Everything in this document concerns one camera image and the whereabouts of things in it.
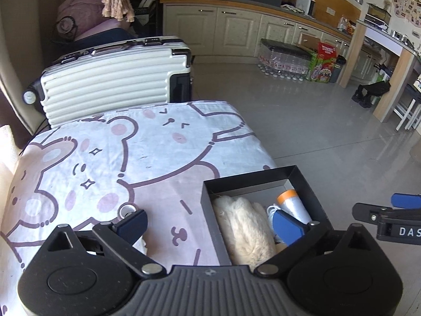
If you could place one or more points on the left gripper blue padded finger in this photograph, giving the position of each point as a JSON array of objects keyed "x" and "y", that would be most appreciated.
[
  {"x": 288, "y": 228},
  {"x": 132, "y": 227}
]

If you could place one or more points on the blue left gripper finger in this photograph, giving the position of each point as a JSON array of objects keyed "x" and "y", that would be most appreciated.
[{"x": 406, "y": 201}]

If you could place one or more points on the clear bottle orange cap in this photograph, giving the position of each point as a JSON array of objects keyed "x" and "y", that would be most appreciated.
[{"x": 290, "y": 202}]

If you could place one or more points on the cream fluffy plush toy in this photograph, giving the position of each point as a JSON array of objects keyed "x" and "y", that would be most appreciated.
[{"x": 245, "y": 230}]

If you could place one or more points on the white yarn bundle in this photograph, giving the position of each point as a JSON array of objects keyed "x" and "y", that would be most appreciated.
[{"x": 271, "y": 210}]

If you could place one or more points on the brown tape roll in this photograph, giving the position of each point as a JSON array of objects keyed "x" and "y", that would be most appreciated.
[{"x": 126, "y": 209}]

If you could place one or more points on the white cotton wad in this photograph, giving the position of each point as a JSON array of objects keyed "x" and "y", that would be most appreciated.
[{"x": 140, "y": 245}]

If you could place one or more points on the bear print bed sheet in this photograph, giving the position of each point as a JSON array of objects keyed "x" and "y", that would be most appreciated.
[{"x": 156, "y": 157}]

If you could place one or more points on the black step stool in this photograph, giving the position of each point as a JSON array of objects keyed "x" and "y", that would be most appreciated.
[{"x": 364, "y": 93}]

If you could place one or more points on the white paper towel sheet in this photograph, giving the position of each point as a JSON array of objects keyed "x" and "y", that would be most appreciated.
[{"x": 9, "y": 156}]

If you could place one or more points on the white ribbed suitcase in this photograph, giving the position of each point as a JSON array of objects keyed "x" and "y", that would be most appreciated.
[{"x": 112, "y": 77}]

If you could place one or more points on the wooden desk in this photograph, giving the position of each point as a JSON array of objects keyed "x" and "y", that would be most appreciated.
[{"x": 403, "y": 60}]

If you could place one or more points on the red green carton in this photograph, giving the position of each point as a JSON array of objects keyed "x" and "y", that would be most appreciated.
[{"x": 322, "y": 63}]

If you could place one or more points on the pack of water bottles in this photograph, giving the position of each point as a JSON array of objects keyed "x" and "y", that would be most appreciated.
[{"x": 283, "y": 60}]

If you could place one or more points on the cream kitchen cabinets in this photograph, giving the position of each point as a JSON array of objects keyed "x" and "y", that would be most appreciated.
[{"x": 230, "y": 31}]

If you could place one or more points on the white toaster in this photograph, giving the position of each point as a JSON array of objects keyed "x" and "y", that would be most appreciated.
[{"x": 307, "y": 6}]

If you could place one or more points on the pink bedding bundle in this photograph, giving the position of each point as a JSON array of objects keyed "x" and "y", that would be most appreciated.
[{"x": 78, "y": 19}]

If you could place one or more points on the beige tasselled cloth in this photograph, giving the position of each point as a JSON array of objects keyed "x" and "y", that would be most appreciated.
[{"x": 118, "y": 9}]

